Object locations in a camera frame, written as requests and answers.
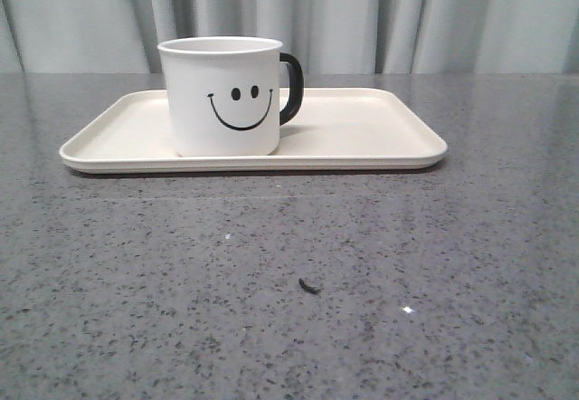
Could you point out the cream rectangular plastic tray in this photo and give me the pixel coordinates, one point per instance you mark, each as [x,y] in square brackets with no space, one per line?
[336,129]

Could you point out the pale grey-green curtain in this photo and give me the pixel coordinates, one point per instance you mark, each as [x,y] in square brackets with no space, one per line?
[327,36]

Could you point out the small dark debris scrap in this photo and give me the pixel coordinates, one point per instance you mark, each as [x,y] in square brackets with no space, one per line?
[308,288]

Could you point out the white smiley mug black handle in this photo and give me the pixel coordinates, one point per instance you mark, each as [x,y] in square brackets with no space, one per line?
[229,95]

